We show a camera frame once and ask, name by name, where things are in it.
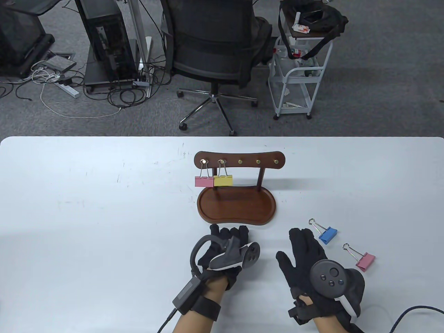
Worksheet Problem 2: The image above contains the person's left hand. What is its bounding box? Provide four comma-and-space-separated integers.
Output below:
198, 224, 251, 292

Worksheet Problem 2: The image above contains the person's right hand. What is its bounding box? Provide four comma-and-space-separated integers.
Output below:
276, 228, 359, 325

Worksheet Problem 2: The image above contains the grey handheld controller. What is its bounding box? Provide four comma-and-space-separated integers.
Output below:
309, 260, 365, 318
190, 235, 261, 276

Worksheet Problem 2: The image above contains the blue binder clip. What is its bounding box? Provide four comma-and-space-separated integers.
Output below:
308, 218, 338, 245

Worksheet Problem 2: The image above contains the brown wooden key rack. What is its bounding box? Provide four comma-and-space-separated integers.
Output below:
194, 151, 286, 226

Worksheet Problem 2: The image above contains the pink binder clip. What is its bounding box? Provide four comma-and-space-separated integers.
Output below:
342, 243, 376, 273
195, 159, 215, 188

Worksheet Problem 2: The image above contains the yellow binder clip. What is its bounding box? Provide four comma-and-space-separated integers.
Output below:
213, 160, 233, 187

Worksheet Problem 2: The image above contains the person's left forearm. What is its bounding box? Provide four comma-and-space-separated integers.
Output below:
172, 277, 229, 333

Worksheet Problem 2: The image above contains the person's right forearm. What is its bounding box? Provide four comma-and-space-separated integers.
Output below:
312, 314, 347, 333

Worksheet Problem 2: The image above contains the white rolling cart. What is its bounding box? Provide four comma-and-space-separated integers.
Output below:
268, 7, 334, 120

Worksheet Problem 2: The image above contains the black mesh office chair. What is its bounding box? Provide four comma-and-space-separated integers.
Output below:
160, 0, 259, 136

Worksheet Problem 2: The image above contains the black tower stand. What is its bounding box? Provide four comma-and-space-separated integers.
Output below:
84, 45, 139, 95

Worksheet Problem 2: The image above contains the white power strip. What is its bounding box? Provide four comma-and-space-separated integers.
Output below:
52, 78, 79, 99

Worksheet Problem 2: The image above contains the black computer tower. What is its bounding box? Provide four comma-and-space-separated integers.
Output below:
75, 0, 137, 85

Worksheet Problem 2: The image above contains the grey floor socket plate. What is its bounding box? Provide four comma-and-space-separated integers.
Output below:
45, 55, 77, 73

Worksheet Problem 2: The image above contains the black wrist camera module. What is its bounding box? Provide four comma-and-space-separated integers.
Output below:
172, 279, 202, 315

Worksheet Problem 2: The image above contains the black braided cable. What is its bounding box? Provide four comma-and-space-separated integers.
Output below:
158, 309, 177, 333
390, 305, 444, 333

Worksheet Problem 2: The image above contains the tangle of black cables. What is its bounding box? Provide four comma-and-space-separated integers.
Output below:
83, 52, 173, 106

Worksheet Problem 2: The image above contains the thin white cable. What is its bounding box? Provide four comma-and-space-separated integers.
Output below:
40, 68, 122, 119

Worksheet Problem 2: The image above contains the black strap bag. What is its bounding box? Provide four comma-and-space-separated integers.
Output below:
277, 0, 349, 59

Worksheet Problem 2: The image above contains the aluminium frame post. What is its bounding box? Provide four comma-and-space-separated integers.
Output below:
123, 0, 153, 97

